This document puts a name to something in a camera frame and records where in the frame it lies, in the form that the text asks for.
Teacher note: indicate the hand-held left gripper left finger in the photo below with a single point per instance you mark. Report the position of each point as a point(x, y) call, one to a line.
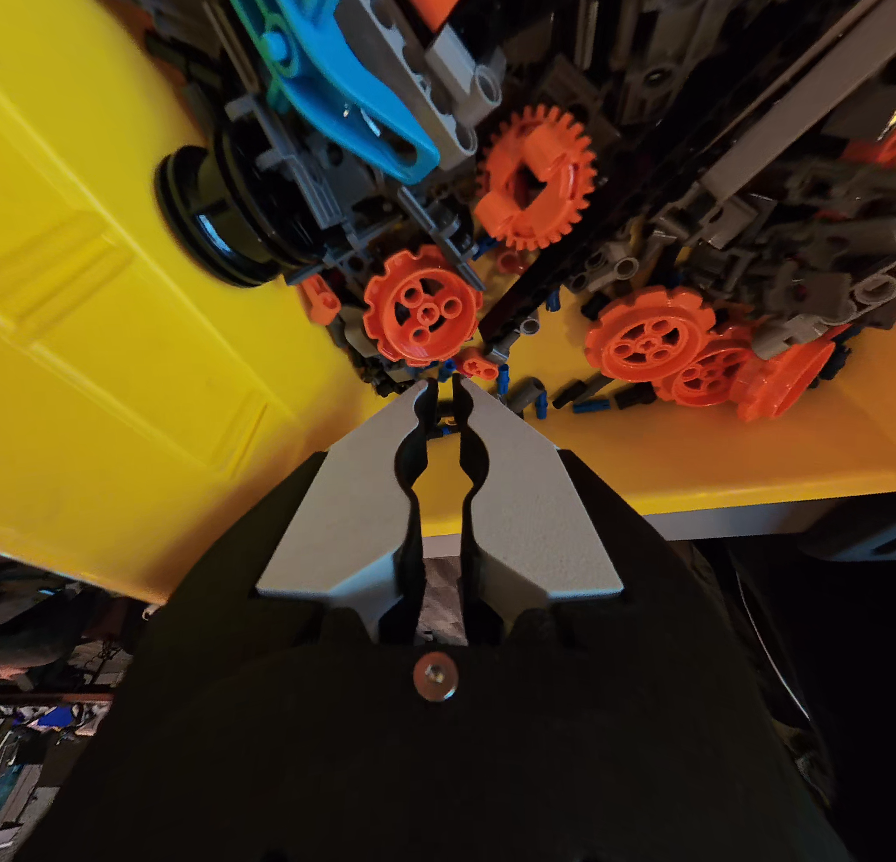
point(336, 526)

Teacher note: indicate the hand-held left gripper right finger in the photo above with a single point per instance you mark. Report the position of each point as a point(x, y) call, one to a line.
point(539, 526)

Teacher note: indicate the yellow plastic bin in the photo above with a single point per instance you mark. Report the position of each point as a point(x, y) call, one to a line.
point(105, 386)

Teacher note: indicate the pile of toy building pieces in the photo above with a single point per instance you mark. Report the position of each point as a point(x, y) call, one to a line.
point(700, 106)

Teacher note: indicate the orange sprocket wheel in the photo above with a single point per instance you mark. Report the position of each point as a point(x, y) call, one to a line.
point(392, 330)
point(616, 358)
point(721, 379)
point(784, 379)

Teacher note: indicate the black toy wheel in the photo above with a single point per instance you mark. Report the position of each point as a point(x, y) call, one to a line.
point(224, 225)

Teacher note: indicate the person's black shirt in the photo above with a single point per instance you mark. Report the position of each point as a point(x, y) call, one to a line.
point(840, 666)

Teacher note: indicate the orange toothed gear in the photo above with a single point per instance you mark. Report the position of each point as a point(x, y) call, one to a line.
point(560, 169)

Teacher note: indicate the blue brick separator tool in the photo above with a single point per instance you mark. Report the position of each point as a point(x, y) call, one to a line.
point(329, 71)

